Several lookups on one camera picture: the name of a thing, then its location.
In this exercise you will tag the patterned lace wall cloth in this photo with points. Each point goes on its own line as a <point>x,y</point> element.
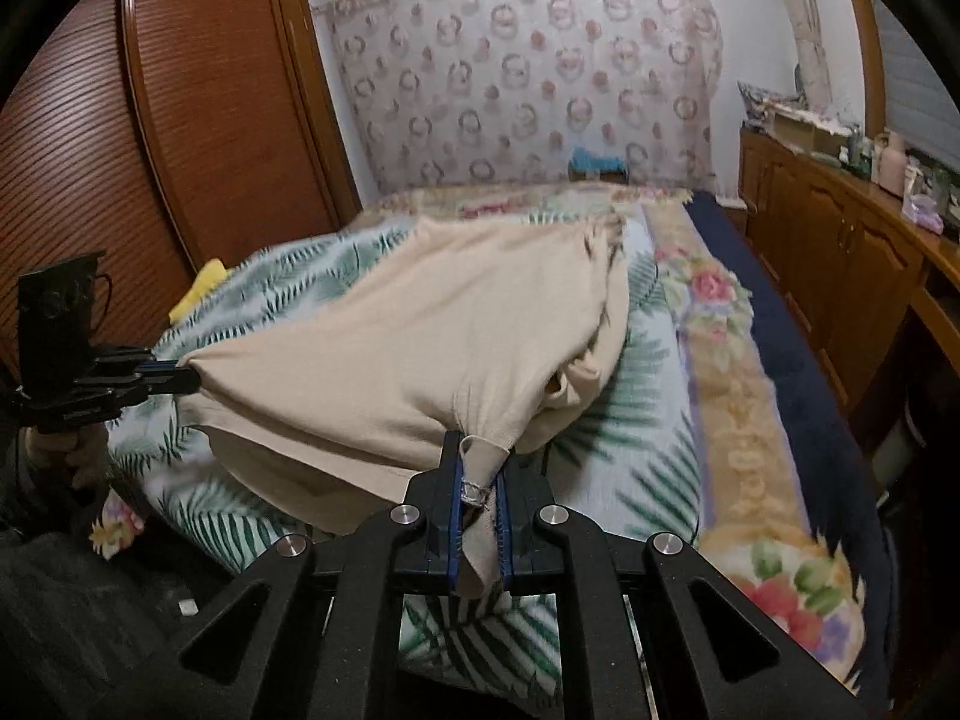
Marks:
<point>525,75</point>

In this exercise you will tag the person's left hand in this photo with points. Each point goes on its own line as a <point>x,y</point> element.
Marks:
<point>71,457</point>

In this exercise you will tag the purple container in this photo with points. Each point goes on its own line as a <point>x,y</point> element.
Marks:
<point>924,211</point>

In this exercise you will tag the wooden window frame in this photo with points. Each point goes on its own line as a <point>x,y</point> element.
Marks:
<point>866,52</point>

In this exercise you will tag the window blinds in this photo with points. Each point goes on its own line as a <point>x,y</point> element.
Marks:
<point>922,90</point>

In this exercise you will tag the wooden sideboard cabinet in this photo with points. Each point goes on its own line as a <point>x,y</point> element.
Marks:
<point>832,255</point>

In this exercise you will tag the beige curtain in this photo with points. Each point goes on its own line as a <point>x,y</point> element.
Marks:
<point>806,22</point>

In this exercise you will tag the green leaf print blanket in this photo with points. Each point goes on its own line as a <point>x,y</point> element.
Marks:
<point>637,420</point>

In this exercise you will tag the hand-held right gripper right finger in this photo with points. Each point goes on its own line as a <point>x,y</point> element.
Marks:
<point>506,532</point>

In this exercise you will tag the floral blanket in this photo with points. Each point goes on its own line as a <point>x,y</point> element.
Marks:
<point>750,465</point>

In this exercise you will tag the yellow plush toy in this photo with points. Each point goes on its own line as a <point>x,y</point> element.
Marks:
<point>196,289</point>

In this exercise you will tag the beige printed t-shirt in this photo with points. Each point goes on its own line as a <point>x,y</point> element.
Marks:
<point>420,330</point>

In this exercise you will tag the patterned cloth bag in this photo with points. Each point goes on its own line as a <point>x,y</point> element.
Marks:
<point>765,101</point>

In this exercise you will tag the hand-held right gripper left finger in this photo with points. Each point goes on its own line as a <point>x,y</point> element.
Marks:
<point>450,517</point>

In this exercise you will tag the teal basket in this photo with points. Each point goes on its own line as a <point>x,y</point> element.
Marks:
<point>598,162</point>

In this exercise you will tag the pink bottle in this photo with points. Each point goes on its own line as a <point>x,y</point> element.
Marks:
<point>892,161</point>

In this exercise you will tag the navy bed sheet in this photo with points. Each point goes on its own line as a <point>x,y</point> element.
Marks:
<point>795,337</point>

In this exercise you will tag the brown wooden wardrobe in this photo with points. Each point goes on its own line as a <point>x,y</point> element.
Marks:
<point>210,127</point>

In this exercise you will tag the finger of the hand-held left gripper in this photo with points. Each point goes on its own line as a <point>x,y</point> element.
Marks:
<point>142,361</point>
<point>142,394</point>

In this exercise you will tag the cardboard box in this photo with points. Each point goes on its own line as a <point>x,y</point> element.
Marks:
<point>810,131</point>

